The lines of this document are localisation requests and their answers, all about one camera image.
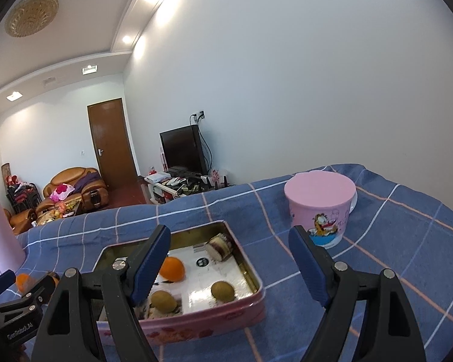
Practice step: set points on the stacked chairs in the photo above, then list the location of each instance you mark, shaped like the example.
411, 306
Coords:
22, 196

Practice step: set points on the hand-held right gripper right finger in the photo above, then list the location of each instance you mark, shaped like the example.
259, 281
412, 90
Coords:
311, 267

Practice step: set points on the wall power outlet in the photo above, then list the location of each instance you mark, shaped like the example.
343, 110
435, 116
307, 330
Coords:
198, 116

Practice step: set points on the small cake roll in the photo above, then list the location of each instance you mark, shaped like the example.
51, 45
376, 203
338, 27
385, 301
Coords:
221, 250

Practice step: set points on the blue checked cloth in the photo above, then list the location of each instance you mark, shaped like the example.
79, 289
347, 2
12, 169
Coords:
381, 226

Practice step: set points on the printed paper liner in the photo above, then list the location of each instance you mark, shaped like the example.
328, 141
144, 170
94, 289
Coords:
204, 282

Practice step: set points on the brown leather sofa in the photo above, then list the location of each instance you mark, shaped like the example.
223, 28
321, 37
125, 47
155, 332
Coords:
66, 175

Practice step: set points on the cluttered coffee table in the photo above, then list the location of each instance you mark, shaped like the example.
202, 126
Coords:
56, 215

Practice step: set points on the pink cushion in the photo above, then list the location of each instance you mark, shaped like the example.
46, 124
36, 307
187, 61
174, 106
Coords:
62, 190

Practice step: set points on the white television stand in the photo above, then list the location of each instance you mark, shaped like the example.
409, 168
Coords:
156, 192

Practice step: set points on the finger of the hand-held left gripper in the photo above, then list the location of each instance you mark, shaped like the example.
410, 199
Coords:
26, 299
2, 284

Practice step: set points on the white set-top box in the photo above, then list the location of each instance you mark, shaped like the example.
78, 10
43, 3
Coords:
157, 177

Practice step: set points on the purple blanket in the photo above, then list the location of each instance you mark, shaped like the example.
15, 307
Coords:
87, 181

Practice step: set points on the round ceiling medallion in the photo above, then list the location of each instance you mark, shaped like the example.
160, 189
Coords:
32, 14

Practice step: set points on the brown kiwi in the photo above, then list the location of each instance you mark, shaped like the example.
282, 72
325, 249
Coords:
164, 301
222, 291

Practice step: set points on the square ceiling light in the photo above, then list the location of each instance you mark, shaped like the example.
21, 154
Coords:
14, 96
90, 69

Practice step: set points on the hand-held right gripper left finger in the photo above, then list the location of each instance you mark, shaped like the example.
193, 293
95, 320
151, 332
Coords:
151, 267

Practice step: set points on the pink tin box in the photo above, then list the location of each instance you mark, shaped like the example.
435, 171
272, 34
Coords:
211, 324

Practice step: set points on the brown leather armchair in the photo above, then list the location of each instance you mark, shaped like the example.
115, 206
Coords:
20, 220

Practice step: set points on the pink gift bag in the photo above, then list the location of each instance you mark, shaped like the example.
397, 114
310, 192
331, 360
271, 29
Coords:
215, 178

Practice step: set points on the brown wooden door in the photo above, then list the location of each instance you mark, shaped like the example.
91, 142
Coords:
111, 143

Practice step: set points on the ceiling air vent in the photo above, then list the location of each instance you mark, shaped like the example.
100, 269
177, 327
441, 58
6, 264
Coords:
49, 80

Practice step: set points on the pink cartoon mug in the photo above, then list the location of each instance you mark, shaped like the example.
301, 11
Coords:
321, 211

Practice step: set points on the black television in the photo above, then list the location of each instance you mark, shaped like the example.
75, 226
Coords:
181, 149

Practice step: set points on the round ceiling spotlight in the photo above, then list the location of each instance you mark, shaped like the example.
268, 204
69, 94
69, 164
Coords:
127, 39

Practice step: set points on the pink kettle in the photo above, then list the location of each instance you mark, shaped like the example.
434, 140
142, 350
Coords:
2, 233

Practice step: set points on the orange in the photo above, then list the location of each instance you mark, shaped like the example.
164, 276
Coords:
173, 269
22, 282
55, 280

